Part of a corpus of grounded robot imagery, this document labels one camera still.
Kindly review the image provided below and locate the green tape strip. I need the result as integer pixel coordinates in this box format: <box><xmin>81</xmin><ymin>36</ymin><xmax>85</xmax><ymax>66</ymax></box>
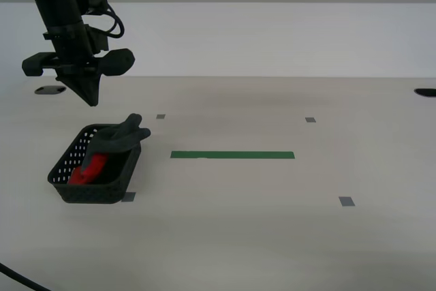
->
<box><xmin>170</xmin><ymin>150</ymin><xmax>296</xmax><ymax>160</ymax></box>

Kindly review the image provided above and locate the thick black cable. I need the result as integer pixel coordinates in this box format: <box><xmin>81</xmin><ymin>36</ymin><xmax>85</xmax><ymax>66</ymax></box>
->
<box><xmin>0</xmin><ymin>262</ymin><xmax>52</xmax><ymax>291</ymax></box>

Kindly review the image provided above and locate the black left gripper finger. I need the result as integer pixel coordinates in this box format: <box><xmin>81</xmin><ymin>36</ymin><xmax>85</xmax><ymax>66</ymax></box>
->
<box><xmin>80</xmin><ymin>70</ymin><xmax>104</xmax><ymax>107</ymax></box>
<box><xmin>55</xmin><ymin>67</ymin><xmax>93</xmax><ymax>107</ymax></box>

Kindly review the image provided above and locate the black perforated plastic basket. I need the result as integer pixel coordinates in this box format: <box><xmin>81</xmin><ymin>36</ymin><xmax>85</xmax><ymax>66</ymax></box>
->
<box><xmin>46</xmin><ymin>123</ymin><xmax>142</xmax><ymax>205</ymax></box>

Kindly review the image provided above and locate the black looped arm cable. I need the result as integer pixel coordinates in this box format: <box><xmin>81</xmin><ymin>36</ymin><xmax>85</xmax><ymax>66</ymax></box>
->
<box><xmin>80</xmin><ymin>3</ymin><xmax>125</xmax><ymax>39</ymax></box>

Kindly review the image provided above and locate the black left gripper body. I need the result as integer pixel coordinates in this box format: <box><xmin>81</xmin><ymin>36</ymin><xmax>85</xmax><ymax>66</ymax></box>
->
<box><xmin>21</xmin><ymin>0</ymin><xmax>136</xmax><ymax>77</ymax></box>

